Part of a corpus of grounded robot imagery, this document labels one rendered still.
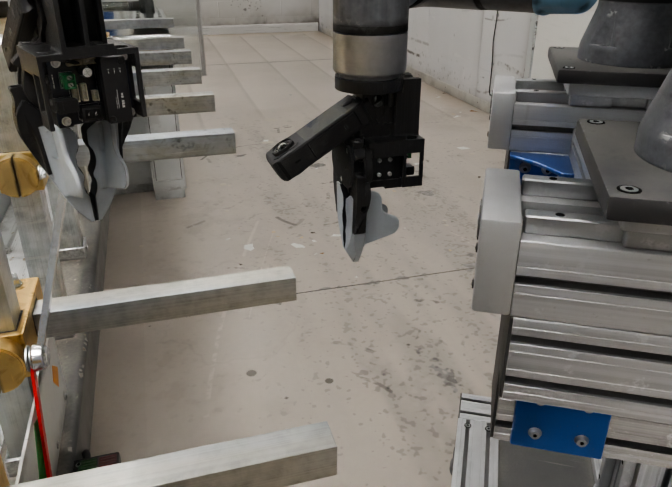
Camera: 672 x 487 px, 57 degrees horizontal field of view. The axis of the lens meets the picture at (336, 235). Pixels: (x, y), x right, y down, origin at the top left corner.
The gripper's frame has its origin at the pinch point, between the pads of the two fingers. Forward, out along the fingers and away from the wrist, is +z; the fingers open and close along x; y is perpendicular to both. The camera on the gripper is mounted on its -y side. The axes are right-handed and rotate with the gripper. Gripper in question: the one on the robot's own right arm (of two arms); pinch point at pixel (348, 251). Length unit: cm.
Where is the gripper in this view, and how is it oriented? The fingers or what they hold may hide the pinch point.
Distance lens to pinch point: 72.1
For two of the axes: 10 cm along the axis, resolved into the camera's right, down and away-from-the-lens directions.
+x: -2.8, -4.1, 8.7
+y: 9.6, -1.2, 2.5
